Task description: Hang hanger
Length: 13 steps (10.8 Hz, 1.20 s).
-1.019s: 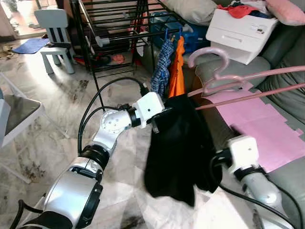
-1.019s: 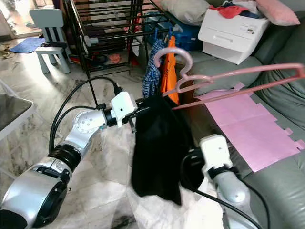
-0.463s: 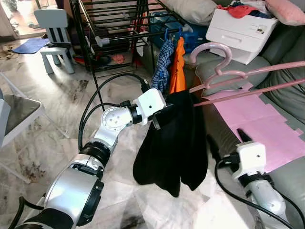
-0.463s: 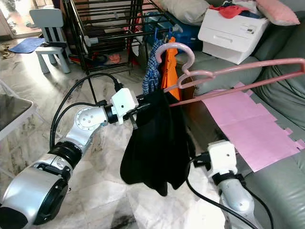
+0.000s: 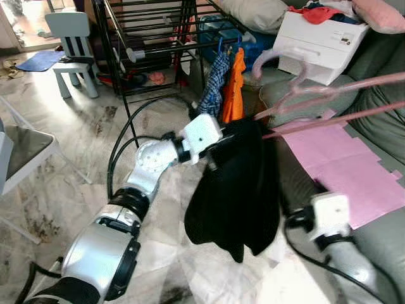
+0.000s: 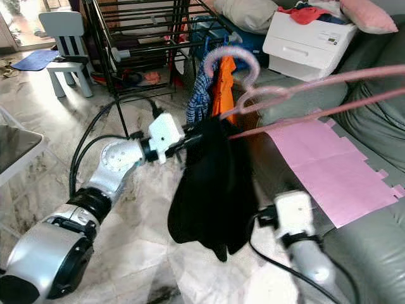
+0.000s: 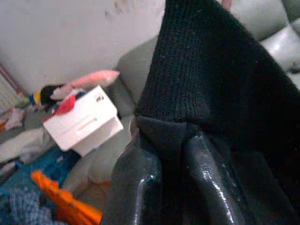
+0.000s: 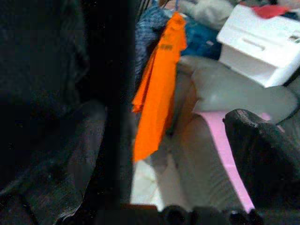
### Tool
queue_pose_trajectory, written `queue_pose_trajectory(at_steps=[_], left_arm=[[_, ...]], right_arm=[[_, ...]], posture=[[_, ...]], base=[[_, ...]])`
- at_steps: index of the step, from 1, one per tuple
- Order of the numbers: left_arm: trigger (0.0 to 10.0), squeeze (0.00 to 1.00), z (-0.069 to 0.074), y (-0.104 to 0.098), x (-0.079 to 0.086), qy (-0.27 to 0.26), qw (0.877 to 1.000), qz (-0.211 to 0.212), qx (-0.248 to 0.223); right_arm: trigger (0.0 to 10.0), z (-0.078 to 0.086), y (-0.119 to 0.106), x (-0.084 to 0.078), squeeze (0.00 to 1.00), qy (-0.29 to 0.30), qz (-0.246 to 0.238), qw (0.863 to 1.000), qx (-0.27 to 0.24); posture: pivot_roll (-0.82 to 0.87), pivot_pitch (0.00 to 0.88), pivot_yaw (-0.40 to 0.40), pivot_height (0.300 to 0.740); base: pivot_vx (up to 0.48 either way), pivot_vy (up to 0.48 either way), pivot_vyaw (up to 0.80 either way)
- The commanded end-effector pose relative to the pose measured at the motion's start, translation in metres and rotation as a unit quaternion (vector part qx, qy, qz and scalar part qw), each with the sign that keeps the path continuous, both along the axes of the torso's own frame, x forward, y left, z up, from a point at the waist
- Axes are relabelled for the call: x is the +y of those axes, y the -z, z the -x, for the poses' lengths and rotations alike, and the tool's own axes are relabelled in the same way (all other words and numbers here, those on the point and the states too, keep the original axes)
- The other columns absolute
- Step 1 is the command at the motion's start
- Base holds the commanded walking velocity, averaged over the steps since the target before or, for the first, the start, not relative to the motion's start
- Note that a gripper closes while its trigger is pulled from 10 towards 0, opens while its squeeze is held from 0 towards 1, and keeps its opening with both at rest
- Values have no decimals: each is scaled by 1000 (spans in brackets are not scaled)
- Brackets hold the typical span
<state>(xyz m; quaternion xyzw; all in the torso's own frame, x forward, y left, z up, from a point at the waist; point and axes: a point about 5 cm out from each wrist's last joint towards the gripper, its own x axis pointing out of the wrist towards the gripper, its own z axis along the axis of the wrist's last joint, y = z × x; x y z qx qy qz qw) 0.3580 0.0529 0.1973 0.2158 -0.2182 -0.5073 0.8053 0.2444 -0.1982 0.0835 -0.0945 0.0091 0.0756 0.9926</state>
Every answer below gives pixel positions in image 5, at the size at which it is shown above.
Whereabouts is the black garment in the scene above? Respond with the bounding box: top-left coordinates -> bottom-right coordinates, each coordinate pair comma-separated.
184,117 -> 282,263

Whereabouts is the pink clothes hanger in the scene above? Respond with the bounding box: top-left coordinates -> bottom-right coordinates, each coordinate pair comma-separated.
252,49 -> 405,140

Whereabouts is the blue clothes hanger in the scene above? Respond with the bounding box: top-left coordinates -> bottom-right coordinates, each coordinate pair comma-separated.
217,35 -> 244,56

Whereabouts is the orange garment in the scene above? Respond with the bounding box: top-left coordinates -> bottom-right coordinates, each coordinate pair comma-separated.
221,47 -> 247,124

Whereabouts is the blue plaid shirt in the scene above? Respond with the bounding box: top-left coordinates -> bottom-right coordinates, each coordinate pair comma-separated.
201,51 -> 230,119

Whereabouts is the pink foam mat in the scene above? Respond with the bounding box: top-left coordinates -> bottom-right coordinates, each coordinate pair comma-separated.
278,119 -> 405,230

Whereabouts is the blue storage box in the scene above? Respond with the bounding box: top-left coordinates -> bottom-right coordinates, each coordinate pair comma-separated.
197,14 -> 279,72

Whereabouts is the black metal drying rack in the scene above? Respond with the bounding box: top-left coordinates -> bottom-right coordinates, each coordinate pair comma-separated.
92,0 -> 257,148

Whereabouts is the grey green sofa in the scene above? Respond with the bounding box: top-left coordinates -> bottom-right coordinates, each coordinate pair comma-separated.
256,28 -> 405,304

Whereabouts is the beige pillow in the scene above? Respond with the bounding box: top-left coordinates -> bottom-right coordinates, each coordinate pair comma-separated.
218,0 -> 290,34

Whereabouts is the white printer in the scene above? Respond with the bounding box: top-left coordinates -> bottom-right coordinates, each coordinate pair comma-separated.
272,9 -> 371,86

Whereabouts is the red cloth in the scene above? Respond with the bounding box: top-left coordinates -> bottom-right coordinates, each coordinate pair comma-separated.
302,5 -> 344,25

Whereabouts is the pale blue child's chair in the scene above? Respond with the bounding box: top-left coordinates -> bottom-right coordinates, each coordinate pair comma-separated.
44,11 -> 101,99

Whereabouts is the pink pillow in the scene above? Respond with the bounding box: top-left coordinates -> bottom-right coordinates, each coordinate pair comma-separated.
351,0 -> 405,34

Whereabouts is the blue floor mat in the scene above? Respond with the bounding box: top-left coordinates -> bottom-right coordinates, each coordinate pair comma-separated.
16,51 -> 66,72

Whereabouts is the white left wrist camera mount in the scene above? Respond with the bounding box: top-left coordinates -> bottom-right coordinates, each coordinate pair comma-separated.
180,114 -> 224,165

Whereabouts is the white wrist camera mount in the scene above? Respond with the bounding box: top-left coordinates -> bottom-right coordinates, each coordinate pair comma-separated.
180,114 -> 224,165
310,193 -> 351,244

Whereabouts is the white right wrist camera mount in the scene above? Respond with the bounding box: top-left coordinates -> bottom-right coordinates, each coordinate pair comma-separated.
310,193 -> 351,244

